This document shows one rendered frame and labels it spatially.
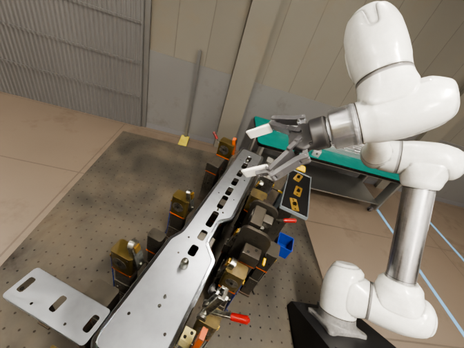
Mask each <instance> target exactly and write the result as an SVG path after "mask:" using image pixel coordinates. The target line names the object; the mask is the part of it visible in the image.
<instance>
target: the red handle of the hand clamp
mask: <svg viewBox="0 0 464 348"><path fill-rule="evenodd" d="M209 315H212V316H217V317H220V318H225V319H228V320H231V321H233V322H238V323H241V324H244V325H248V323H250V318H249V317H248V316H246V315H242V314H238V313H233V312H232V313H230V312H226V311H221V310H217V309H215V310H214V311H213V312H211V313H210V314H209Z"/></svg>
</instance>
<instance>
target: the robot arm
mask: <svg viewBox="0 0 464 348"><path fill-rule="evenodd" d="M344 47H345V62H346V66H347V70H348V73H349V76H350V78H351V80H352V81H353V82H354V85H355V87H356V94H357V102H354V103H352V104H348V105H346V106H341V107H339V108H335V109H333V110H329V111H328V112H327V117H325V116H320V117H317V118H314V119H310V120H309V122H308V123H307V118H306V117H305V115H304V114H303V115H297V116H288V115H273V116H271V121H270V122H269V123H267V124H263V125H261V126H259V127H257V128H253V129H251V130H247V131H246V133H247V135H248V136H249V137H250V139H252V138H254V137H259V136H261V135H266V134H268V133H272V132H273V131H278V132H280V133H284V134H286V135H288V137H289V145H288V147H287V149H286V150H285V151H284V152H283V153H282V154H281V155H280V156H279V157H278V158H277V159H276V160H274V161H273V162H272V163H271V164H270V165H269V166H268V165H267V164H264V165H260V166H254V167H251V168H246V169H242V173H243V174H244V175H245V176H246V177H252V176H256V175H257V177H263V176H267V175H269V177H270V178H271V179H272V180H273V181H274V182H276V181H277V180H279V179H280V178H282V177H284V176H285V175H287V174H288V173H290V172H292V171H293V170H295V169H297V168H298V167H299V166H302V165H304V164H308V163H310V162H311V159H310V156H309V154H308V152H309V151H312V150H316V151H319V150H322V149H326V148H331V145H332V144H333V145H334V147H335V148H336V149H339V148H345V147H349V146H355V145H360V144H364V143H366V144H365V145H364V146H363V147H362V148H361V150H360V159H361V161H362V163H363V164H364V165H365V166H367V167H369V168H377V169H378V170H381V171H386V172H389V173H397V174H399V180H400V184H401V185H403V187H402V192H401V196H400V202H399V206H398V212H397V216H396V223H395V227H394V234H393V238H392V241H391V248H390V252H389V258H388V262H387V269H386V272H383V273H381V274H379V275H378V277H377V278H376V281H375V282H371V281H369V280H367V279H366V278H364V276H365V274H364V273H363V272H362V270H361V269H360V268H358V267H357V266H356V265H354V264H352V263H350V262H344V261H335V262H334V263H333V264H332V265H331V266H330V267H329V269H328V271H327V272H326V275H325V277H324V279H323V282H322V288H321V292H320V301H318V302H317V306H318V309H317V308H312V307H308V310H307V311H308V312H309V313H310V314H311V315H313V317H314V318H315V319H316V320H317V321H318V322H319V323H320V324H321V325H322V326H323V327H324V328H325V330H326V331H327V333H328V334H329V335H331V336H346V337H352V338H360V339H363V340H366V339H367V335H366V334H365V333H364V332H362V331H361V330H359V328H357V326H356V319H357V318H362V319H365V320H368V321H370V322H372V323H374V324H375V325H378V326H380V327H382V328H384V329H387V330H390V331H393V332H394V333H397V334H400V335H403V336H407V337H411V338H422V339H425V338H429V337H432V336H433V335H434V334H435V333H436V330H437V326H438V318H437V315H436V312H435V310H434V308H433V306H431V304H430V303H429V302H428V301H426V300H425V297H424V292H423V290H422V289H421V287H420V285H419V284H418V283H417V280H418V274H419V271H420V267H421V260H422V257H423V251H424V247H425V241H426V237H427V232H428V230H429V223H430V220H431V216H432V210H433V206H434V200H435V197H436V191H439V190H441V189H442V188H443V186H444V184H445V183H446V182H447V181H448V180H455V179H457V178H459V177H460V176H462V174H464V152H463V151H461V150H460V149H458V148H455V147H453V146H450V145H447V144H441V143H436V142H421V141H394V140H398V139H403V138H406V137H411V136H414V135H417V134H420V133H424V132H426V131H430V130H431V129H434V128H437V127H439V126H441V125H443V124H444V123H446V122H447V121H449V120H451V118H453V117H454V116H455V115H456V114H457V112H458V110H459V106H460V94H459V90H458V85H457V83H456V81H455V80H453V79H451V78H447V77H440V76H429V77H424V78H421V76H420V75H419V74H418V72H417V70H416V68H415V65H414V60H413V50H412V44H411V41H410V38H409V33H408V30H407V27H406V25H405V22H404V19H403V17H402V15H401V13H400V12H399V11H398V10H397V8H396V7H395V6H393V5H392V4H391V3H389V2H387V1H374V2H371V3H368V4H367V5H365V6H363V7H361V8H360V9H359V10H357V11H356V12H355V13H354V15H353V16H352V18H351V19H350V20H349V21H348V23H347V26H346V29H345V35H344ZM287 125H289V126H287ZM295 126H297V127H295ZM293 150H294V151H293ZM299 153H300V154H299ZM298 154H299V155H298Z"/></svg>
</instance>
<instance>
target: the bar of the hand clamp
mask: <svg viewBox="0 0 464 348"><path fill-rule="evenodd" d="M213 292H214V294H213V295H212V296H211V297H210V298H209V299H208V300H207V301H206V302H205V303H204V304H203V305H202V307H205V306H206V307H205V308H204V309H203V310H201V312H199V313H200V314H202V315H204V316H206V317H207V316H208V315H209V314H210V313H211V312H213V311H214V310H215V309H217V308H218V307H219V306H220V305H221V304H222V303H223V302H226V301H228V302H230V300H231V299H230V297H229V295H228V294H227V293H228V292H229V289H227V288H226V287H224V286H223V285H222V286H221V287H220V288H219V289H216V285H215V284H214V283H213V284H211V286H210V287H209V290H208V293H209V294H210V295H211V294H212V293H213Z"/></svg>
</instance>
